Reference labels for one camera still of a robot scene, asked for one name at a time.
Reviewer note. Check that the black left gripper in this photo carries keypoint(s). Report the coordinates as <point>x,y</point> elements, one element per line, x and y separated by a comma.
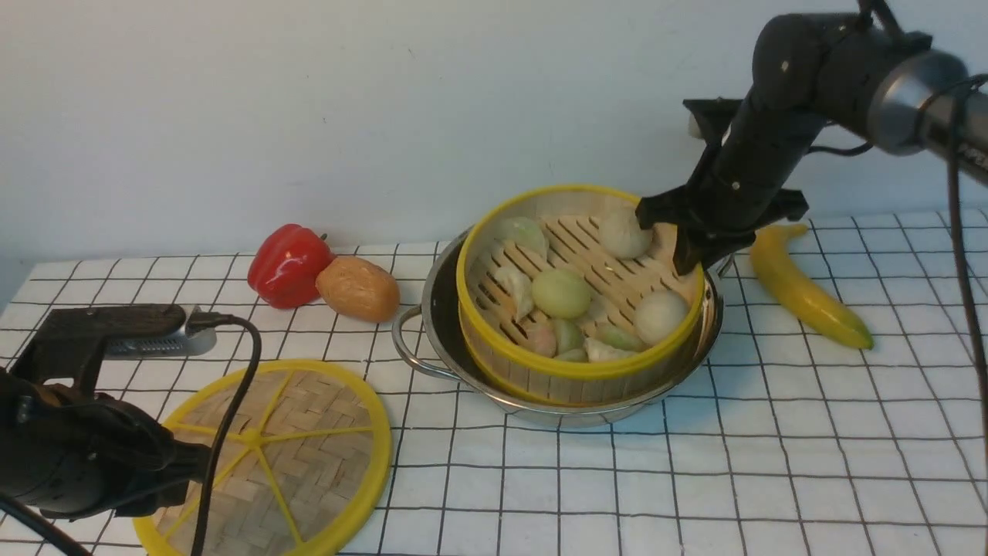
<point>76,456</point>

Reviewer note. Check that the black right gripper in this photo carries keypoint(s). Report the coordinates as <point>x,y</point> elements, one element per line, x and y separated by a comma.
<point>738,187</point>

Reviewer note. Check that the bamboo steamer basket yellow rim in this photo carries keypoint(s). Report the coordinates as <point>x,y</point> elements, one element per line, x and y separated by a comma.
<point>614,364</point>

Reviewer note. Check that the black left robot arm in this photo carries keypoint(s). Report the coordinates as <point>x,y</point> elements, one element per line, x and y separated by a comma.
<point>72,456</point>

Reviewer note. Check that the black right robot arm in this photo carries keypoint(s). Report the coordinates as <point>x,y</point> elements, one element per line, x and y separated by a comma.
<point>859,71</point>

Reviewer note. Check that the white round bun upper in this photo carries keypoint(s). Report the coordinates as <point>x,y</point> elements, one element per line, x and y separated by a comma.
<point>621,235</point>

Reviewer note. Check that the white round bun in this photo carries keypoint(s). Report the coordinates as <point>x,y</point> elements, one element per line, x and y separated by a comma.
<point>621,235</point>
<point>658,315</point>

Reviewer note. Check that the white round bun lower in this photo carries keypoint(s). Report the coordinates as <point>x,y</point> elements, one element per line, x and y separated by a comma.
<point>658,315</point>

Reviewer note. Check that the yellow banana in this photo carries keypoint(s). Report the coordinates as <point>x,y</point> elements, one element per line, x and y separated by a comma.
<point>780,276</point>

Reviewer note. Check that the green round bun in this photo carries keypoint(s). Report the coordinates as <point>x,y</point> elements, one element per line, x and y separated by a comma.
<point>561,294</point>

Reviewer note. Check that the small green dumpling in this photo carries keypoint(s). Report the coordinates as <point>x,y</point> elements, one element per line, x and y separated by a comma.
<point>568,336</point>

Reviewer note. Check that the pale green dumpling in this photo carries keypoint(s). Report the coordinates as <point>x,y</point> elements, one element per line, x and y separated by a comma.
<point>524,232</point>

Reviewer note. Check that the white dumpling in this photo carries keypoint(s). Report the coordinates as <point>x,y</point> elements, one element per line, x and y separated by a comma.
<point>519,287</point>

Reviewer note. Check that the pink dumpling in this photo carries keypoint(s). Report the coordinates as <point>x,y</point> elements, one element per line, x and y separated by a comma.
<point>540,338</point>

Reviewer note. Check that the red bell pepper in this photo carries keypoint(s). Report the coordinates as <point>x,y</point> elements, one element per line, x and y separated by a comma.
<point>285,268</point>

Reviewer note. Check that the white checkered tablecloth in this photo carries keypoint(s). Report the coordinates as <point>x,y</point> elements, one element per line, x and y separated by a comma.
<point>783,443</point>

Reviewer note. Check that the brown potato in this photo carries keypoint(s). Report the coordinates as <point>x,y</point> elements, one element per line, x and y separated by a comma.
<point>359,289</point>

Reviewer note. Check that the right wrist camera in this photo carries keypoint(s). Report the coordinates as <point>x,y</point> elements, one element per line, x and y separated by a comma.
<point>710,119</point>

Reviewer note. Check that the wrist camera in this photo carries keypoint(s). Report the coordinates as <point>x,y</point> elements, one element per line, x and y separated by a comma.
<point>710,119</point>
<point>71,344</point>

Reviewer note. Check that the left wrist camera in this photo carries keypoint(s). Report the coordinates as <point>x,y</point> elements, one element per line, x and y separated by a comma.
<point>71,344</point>

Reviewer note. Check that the stainless steel two-handled pot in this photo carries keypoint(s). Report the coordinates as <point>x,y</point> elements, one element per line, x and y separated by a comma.
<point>439,314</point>

